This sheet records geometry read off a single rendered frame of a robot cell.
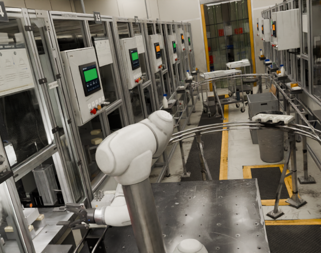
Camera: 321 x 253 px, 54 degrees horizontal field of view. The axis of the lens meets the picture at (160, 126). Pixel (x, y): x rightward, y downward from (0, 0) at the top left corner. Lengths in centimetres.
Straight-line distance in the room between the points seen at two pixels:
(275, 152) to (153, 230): 335
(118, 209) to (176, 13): 844
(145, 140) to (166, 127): 11
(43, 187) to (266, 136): 300
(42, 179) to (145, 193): 104
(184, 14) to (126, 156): 874
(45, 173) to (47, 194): 13
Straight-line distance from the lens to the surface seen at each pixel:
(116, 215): 155
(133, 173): 104
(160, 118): 111
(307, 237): 305
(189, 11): 960
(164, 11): 972
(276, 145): 433
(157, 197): 238
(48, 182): 202
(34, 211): 184
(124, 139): 101
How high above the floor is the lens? 179
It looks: 16 degrees down
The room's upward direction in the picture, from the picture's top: 9 degrees counter-clockwise
